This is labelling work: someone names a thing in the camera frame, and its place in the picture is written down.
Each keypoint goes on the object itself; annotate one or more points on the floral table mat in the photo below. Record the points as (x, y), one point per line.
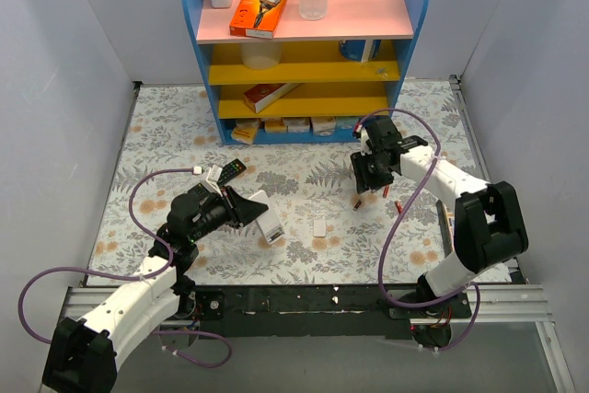
(173, 128)

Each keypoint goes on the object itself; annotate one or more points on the blue white can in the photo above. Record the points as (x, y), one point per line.
(359, 50)

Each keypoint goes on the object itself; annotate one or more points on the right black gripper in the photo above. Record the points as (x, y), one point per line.
(368, 171)

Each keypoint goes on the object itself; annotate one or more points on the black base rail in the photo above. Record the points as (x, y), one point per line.
(317, 310)

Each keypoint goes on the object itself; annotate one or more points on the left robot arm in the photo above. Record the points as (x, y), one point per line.
(87, 353)

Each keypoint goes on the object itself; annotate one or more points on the black remote control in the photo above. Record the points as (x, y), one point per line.
(230, 171)

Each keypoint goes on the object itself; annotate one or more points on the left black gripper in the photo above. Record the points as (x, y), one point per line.
(233, 207)

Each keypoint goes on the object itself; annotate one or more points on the red battery lower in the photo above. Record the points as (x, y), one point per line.
(399, 206)

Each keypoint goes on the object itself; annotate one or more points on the orange razor box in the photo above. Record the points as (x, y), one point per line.
(257, 18)

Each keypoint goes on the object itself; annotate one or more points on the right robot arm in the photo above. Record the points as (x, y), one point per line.
(489, 227)

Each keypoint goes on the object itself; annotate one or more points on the white battery cover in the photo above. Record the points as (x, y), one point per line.
(319, 228)

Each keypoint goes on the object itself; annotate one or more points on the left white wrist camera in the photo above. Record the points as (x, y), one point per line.
(208, 177)

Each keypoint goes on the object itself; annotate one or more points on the white plastic cup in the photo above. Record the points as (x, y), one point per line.
(261, 55)

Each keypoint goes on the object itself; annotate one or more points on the light blue small box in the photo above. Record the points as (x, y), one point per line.
(346, 122)

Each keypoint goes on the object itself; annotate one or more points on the yellow small box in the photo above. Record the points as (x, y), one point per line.
(245, 130)

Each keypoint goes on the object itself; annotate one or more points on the blue shelf unit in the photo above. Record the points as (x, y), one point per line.
(330, 85)

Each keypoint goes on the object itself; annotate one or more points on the white remote control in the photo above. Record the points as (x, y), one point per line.
(268, 223)

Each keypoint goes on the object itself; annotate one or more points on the red white long box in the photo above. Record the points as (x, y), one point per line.
(261, 96)

